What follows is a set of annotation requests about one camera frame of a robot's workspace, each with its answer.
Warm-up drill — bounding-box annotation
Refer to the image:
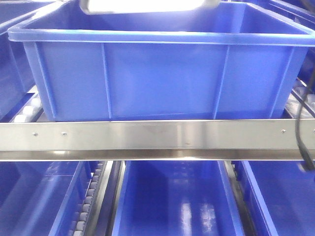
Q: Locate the blue bin left side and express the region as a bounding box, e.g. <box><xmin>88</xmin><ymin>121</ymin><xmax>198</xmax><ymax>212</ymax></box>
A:
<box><xmin>0</xmin><ymin>0</ymin><xmax>54</xmax><ymax>118</ymax></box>

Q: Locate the large blue plastic box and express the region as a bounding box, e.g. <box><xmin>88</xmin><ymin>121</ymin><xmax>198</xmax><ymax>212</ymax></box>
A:
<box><xmin>8</xmin><ymin>1</ymin><xmax>315</xmax><ymax>121</ymax></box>

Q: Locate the blue bin lower right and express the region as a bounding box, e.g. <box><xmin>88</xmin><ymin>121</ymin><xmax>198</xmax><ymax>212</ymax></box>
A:
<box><xmin>234</xmin><ymin>161</ymin><xmax>315</xmax><ymax>236</ymax></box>

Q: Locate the lower grey roller track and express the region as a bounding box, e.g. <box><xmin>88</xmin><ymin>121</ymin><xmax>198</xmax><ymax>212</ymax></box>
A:
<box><xmin>68</xmin><ymin>161</ymin><xmax>125</xmax><ymax>236</ymax></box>

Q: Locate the blue bin lower centre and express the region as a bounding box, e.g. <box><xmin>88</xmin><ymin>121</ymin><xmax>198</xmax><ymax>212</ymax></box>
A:
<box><xmin>112</xmin><ymin>161</ymin><xmax>244</xmax><ymax>236</ymax></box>

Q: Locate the blue bin lower left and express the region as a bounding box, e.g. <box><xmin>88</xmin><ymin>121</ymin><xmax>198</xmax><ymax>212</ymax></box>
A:
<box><xmin>0</xmin><ymin>161</ymin><xmax>92</xmax><ymax>236</ymax></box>

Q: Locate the lower steel rack beam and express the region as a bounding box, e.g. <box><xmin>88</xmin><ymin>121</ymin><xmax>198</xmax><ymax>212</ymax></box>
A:
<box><xmin>0</xmin><ymin>119</ymin><xmax>302</xmax><ymax>161</ymax></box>

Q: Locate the blue bin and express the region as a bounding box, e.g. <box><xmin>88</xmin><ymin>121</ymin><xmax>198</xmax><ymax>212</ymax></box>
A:
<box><xmin>112</xmin><ymin>161</ymin><xmax>244</xmax><ymax>236</ymax></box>
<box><xmin>234</xmin><ymin>161</ymin><xmax>315</xmax><ymax>236</ymax></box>
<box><xmin>0</xmin><ymin>161</ymin><xmax>92</xmax><ymax>236</ymax></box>
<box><xmin>0</xmin><ymin>0</ymin><xmax>54</xmax><ymax>118</ymax></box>

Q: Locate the large silver metal tray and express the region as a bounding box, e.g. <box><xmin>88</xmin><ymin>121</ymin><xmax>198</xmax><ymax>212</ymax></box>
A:
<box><xmin>78</xmin><ymin>0</ymin><xmax>220</xmax><ymax>15</ymax></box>

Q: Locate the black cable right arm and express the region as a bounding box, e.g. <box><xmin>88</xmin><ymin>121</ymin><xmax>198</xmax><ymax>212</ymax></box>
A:
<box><xmin>294</xmin><ymin>68</ymin><xmax>315</xmax><ymax>172</ymax></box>

